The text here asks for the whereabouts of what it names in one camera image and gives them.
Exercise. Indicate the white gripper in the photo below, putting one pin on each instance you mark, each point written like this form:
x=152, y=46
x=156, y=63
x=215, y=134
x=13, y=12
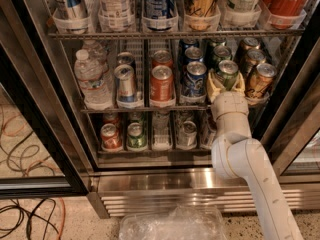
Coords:
x=231, y=102

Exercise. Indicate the rear gold can middle shelf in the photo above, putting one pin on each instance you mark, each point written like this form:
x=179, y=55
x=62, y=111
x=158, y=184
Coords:
x=244, y=45

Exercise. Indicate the left glass fridge door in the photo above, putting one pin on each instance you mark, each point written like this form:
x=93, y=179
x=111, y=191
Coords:
x=33, y=163

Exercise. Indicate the silver can bottom shelf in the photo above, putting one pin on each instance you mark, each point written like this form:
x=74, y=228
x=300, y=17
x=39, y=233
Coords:
x=187, y=134

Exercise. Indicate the front gold can middle shelf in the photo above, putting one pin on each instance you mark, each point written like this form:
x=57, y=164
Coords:
x=259, y=80

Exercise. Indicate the blue white can top shelf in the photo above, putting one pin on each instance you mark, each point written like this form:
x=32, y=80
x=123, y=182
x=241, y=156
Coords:
x=158, y=13

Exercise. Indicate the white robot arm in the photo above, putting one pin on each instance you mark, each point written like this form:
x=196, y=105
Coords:
x=236, y=154

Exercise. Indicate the clear plastic bin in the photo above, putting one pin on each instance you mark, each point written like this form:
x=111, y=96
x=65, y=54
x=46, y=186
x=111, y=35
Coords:
x=180, y=223

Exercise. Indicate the red can bottom shelf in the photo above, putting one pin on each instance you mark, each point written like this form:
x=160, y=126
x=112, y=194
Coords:
x=110, y=136

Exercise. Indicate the clear water bottle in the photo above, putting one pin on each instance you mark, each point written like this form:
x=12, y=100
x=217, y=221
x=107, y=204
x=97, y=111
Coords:
x=97, y=51
x=90, y=77

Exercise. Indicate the red coca-cola can top shelf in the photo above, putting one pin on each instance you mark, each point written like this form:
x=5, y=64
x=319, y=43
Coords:
x=283, y=14

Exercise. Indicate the gold tall can top shelf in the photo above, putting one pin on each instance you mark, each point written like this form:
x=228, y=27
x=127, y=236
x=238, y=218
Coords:
x=198, y=13

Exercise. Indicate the green can shelf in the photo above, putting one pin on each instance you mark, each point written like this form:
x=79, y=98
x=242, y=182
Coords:
x=211, y=43
x=136, y=137
x=218, y=54
x=227, y=73

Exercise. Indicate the front orange can middle shelf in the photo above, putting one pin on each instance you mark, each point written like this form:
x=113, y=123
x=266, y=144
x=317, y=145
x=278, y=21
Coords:
x=161, y=83

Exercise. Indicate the rear blue can middle shelf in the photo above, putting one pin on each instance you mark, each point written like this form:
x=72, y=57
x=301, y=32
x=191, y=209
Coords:
x=184, y=44

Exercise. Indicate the blue silver can top left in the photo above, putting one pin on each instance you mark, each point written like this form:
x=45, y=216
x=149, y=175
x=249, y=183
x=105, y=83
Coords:
x=71, y=15

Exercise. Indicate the white label bottle top shelf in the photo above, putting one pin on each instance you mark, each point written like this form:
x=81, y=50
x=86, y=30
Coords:
x=119, y=13

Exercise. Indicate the glass fridge door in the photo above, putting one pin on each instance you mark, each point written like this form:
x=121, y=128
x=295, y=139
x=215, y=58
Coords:
x=33, y=163
x=295, y=151

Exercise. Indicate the front clear water bottle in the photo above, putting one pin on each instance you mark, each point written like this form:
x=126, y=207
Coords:
x=90, y=77

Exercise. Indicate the front blue can middle shelf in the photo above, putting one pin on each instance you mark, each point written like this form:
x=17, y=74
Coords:
x=194, y=79

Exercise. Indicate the rear clear water bottle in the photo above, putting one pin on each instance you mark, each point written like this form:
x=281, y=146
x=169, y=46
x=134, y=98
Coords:
x=97, y=51

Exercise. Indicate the rear orange can middle shelf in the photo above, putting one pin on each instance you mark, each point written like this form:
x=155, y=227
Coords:
x=162, y=57

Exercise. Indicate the white cap bottle bottom shelf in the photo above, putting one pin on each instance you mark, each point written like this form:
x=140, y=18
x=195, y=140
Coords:
x=208, y=131

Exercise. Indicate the right glass fridge door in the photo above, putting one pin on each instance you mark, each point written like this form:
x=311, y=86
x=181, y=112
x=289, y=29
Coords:
x=295, y=151

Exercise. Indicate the orange can shelf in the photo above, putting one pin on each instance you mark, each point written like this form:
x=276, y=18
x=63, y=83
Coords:
x=162, y=57
x=161, y=83

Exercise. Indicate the rear silver blue can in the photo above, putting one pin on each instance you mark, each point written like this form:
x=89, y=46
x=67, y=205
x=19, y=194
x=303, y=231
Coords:
x=126, y=58

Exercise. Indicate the stainless steel fridge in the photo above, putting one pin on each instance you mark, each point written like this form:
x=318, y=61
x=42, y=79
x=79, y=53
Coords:
x=162, y=175

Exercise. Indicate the green can bottom shelf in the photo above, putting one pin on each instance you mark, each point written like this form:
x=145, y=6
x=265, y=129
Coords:
x=136, y=137

